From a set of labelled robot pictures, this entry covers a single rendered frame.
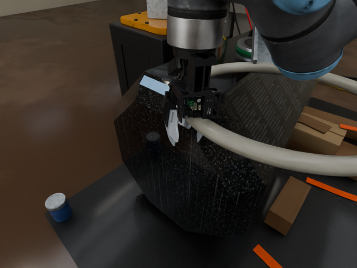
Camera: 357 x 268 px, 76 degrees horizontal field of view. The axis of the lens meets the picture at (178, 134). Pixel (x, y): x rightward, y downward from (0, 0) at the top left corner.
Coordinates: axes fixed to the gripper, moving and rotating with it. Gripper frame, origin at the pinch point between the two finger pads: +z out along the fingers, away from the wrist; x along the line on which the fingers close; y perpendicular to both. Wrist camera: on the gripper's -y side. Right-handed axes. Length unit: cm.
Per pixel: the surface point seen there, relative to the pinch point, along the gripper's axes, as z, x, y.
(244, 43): -4, 48, -59
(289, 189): 67, 72, -25
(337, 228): 79, 90, -3
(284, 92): 11, 57, -35
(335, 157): -9.1, 15.0, 21.8
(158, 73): 2.0, 3.4, -44.4
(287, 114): 17, 54, -27
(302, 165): -8.1, 10.4, 21.1
